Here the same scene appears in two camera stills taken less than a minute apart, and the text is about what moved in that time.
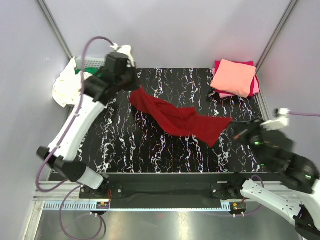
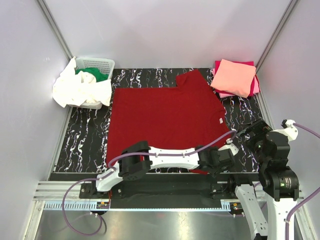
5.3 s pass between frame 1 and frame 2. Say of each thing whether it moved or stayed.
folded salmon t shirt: stayed
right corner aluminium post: stayed
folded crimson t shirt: stayed
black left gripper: moved
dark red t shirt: moved
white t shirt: stayed
